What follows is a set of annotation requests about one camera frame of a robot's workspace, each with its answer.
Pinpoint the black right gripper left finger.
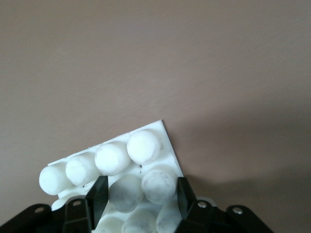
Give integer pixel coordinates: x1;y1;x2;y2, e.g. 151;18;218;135
62;176;109;233

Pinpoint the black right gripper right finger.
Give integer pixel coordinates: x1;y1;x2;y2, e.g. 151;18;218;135
177;177;216;233

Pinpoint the white studded base plate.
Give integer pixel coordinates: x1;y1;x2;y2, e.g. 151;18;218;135
38;118;185;233

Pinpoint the brown table cover mat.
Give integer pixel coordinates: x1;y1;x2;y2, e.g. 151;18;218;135
0;0;311;233

